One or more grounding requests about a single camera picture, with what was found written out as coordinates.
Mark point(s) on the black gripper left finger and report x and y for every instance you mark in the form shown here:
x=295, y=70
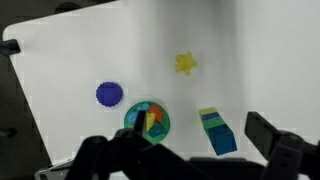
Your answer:
x=133, y=160

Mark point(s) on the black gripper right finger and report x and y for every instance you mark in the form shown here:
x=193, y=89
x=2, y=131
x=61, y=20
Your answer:
x=286, y=153

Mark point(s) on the dark blue cube block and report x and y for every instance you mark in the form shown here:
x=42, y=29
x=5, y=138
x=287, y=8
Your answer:
x=222, y=140

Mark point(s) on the teal dolphin toy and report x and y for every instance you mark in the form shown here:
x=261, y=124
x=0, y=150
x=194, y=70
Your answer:
x=157, y=131

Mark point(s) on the yellow toy figure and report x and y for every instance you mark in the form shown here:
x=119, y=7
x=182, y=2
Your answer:
x=150, y=121

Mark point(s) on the green bowl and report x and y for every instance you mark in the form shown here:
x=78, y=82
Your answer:
x=166, y=131

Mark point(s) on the light blue toy figure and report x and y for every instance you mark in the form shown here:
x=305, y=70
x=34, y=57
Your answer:
x=133, y=115

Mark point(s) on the purple bumpy ball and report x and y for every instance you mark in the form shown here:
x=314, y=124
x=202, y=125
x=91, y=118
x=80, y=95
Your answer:
x=109, y=94

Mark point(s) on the yellow spiky star toy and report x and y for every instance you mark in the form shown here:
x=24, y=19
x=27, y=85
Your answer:
x=186, y=63

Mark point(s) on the grey metal bracket plate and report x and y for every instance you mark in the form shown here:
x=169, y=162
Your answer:
x=55, y=170

